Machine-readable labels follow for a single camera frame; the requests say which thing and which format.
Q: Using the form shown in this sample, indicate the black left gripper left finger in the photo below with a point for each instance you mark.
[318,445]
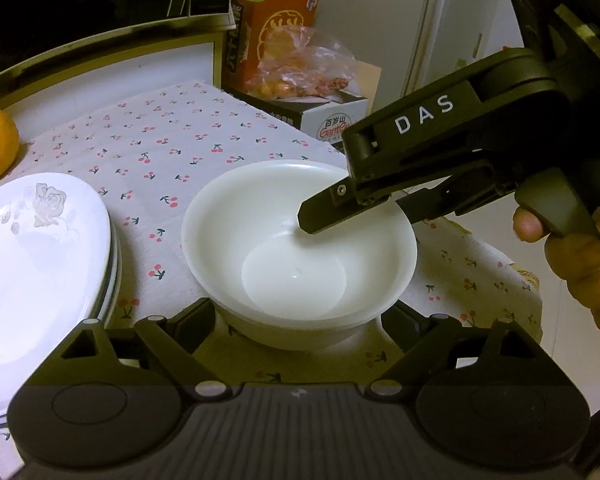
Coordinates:
[105,398]

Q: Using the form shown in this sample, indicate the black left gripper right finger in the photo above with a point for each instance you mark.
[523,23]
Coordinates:
[490,398]

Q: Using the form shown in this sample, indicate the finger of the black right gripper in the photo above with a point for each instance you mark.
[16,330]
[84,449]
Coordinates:
[338,203]
[458,195]

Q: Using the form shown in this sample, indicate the cream bowl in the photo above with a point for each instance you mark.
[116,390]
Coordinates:
[242,241]

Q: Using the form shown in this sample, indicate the blue patterned plate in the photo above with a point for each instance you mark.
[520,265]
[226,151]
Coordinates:
[105,284]

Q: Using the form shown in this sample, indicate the white round bowl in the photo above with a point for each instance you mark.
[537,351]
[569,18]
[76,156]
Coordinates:
[292,338]

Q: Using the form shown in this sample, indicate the white floral plate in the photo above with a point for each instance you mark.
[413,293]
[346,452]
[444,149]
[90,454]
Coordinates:
[59,205]

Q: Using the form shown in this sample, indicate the person's right hand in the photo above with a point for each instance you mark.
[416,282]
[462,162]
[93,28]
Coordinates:
[573,258]

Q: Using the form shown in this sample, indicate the white Ganten carton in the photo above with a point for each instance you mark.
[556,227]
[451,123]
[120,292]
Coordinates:
[323,119]

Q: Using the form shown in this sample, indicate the white refrigerator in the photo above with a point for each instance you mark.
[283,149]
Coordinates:
[415,42]

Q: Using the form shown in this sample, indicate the plastic bag of snacks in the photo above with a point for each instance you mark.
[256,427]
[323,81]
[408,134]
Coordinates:
[301,62]

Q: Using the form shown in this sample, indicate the cherry print tablecloth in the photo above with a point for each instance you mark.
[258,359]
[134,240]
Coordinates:
[149,155]

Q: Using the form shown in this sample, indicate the orange snack box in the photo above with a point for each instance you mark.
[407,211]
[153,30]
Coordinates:
[255,23]

